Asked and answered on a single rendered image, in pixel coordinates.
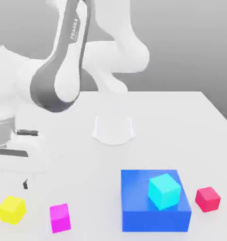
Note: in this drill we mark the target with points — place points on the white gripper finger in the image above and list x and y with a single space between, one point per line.
25 184

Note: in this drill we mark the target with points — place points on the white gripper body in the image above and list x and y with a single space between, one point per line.
34 160

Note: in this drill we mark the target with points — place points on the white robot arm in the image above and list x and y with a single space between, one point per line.
68 56

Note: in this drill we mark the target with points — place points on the small yellow cube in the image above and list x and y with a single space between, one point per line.
11 210

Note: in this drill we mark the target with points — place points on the small magenta cube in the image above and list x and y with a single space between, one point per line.
59 218

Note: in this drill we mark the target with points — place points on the small cyan cube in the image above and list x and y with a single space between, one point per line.
163 192

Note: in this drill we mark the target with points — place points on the small red cube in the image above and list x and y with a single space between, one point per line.
207 199

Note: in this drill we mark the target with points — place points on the large blue box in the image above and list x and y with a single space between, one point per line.
155 220

